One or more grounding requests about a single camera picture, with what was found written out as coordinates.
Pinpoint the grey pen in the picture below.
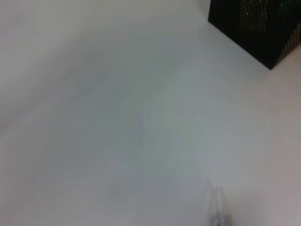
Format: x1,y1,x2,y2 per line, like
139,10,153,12
208,186,232,226

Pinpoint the black mesh pen holder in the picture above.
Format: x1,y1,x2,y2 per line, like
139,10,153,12
208,0,301,70

